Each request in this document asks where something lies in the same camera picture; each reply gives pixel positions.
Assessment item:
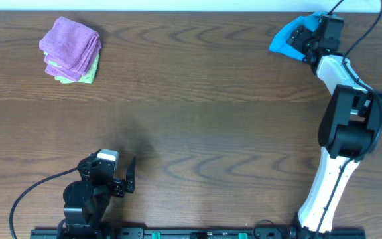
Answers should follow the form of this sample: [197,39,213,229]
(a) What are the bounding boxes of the folded green cloth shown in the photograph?
[44,52,99,84]

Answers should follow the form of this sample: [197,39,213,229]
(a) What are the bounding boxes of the blue cloth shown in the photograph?
[268,11,326,62]

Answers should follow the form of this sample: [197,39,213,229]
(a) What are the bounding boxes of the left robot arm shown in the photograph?
[56,149,136,239]

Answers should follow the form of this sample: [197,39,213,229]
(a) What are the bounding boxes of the folded purple cloth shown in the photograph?
[39,17,101,72]

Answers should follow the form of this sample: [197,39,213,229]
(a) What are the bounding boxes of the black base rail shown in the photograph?
[30,226,366,239]

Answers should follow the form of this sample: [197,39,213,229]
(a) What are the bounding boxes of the left black cable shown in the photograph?
[9,167,79,239]

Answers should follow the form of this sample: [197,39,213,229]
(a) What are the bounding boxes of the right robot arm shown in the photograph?
[286,13,382,238]

